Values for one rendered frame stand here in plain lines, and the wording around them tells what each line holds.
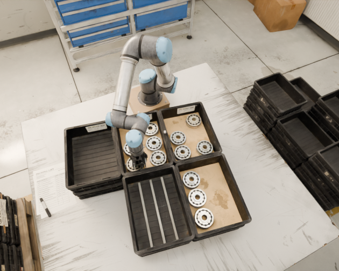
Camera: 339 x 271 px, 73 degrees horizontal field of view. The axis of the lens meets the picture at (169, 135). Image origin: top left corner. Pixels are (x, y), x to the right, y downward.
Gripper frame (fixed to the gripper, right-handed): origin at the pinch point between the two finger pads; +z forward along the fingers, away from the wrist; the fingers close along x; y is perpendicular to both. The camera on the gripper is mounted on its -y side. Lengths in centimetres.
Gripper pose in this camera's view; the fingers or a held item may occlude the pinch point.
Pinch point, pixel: (140, 162)
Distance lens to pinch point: 140.0
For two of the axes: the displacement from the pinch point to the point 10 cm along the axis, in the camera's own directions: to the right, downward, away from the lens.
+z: -0.1, 5.1, 8.6
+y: 1.6, 8.5, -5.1
